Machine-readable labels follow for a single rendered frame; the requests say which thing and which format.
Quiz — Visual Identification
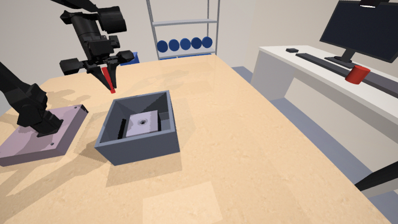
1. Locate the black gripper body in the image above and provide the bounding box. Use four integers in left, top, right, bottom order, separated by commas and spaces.
59, 32, 135, 75

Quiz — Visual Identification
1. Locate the red peg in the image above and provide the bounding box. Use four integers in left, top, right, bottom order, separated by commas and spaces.
102, 67, 116, 93

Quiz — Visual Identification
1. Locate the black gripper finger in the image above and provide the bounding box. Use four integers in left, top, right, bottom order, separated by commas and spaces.
87, 66, 111, 90
107, 62, 120, 89

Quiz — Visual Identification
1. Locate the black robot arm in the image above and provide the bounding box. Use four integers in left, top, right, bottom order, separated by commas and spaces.
0, 0, 127, 137

